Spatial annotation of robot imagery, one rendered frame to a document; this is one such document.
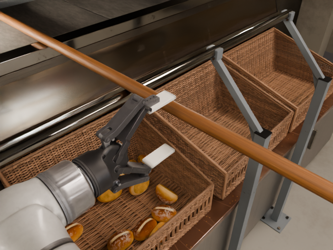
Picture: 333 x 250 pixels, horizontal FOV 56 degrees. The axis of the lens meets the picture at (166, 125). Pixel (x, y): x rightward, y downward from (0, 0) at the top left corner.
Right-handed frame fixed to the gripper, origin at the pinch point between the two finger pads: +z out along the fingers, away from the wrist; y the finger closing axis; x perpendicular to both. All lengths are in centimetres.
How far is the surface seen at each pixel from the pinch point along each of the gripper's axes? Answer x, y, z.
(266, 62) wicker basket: -44, 53, 140
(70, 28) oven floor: -63, 2, 18
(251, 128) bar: 0.1, 24.3, 40.2
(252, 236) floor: 1, 120, 70
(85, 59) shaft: -34.6, -0.8, 4.9
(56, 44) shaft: -48.8, -0.9, 4.8
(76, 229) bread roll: -31, 56, -12
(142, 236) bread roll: -14, 58, 2
